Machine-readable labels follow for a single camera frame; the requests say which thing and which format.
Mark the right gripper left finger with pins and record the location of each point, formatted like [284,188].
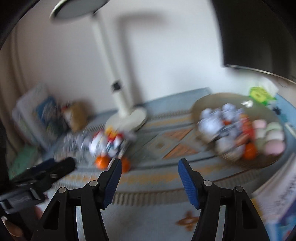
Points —
[58,221]

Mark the paper ball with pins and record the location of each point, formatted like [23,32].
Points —
[75,143]

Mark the orange tangerine with stem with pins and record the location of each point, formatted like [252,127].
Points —
[102,162]

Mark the red plush toy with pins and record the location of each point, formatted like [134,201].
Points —
[244,146]

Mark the white cat plush toy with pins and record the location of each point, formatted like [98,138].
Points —
[111,143]

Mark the person's left hand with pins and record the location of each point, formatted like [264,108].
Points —
[21,225]

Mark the row of upright books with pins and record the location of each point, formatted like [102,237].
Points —
[39,116]

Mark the bamboo pen holder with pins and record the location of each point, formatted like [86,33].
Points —
[75,116]

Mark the patterned blue woven mat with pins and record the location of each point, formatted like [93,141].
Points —
[150,202]

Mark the golden oval bowl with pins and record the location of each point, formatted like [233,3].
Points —
[215,116]

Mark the white desk lamp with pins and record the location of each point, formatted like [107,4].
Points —
[127,117]

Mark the green snack packet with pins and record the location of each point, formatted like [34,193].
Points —
[260,95]

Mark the black monitor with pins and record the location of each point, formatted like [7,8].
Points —
[254,38]

